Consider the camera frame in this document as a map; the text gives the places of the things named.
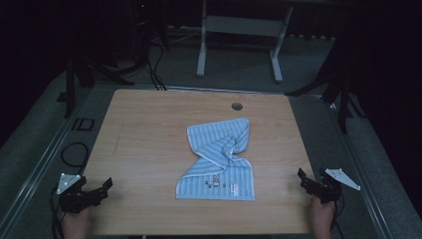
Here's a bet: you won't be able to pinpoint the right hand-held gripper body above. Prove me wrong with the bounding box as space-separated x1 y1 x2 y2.
312 167 362 205

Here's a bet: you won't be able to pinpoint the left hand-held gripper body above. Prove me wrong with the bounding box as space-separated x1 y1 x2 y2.
55 172 101 214

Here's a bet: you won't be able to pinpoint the blue striped towel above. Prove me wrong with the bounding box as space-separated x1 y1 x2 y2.
175 117 256 202

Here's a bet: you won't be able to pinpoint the person's left hand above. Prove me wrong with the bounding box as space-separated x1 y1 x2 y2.
60 206 93 239

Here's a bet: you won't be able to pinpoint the person's right hand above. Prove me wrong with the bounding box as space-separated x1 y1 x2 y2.
310 195 336 239

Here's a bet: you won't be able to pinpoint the black tripod stand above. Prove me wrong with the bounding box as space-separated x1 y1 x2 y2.
64 54 135 120
286 49 367 134

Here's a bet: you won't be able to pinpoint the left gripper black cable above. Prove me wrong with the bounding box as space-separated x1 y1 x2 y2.
49 184 68 239

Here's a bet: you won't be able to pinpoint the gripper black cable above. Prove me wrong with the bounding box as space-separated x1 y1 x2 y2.
329 193 346 239
49 184 68 239

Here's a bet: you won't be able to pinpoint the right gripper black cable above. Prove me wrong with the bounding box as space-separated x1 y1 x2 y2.
329 193 346 239

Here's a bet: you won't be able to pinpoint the grey metal floor rail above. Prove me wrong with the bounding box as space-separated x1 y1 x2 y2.
322 96 394 239
0 88 93 233

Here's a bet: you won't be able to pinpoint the black looped floor cable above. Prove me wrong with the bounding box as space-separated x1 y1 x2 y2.
60 141 91 168

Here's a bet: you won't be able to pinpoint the black rectangular floor frame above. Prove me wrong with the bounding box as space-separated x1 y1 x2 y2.
70 117 97 131

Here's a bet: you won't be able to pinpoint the black hanging cables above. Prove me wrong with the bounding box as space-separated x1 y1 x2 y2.
144 41 168 92

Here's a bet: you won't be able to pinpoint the white metal desk frame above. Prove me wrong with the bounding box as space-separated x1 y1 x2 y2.
196 0 295 84

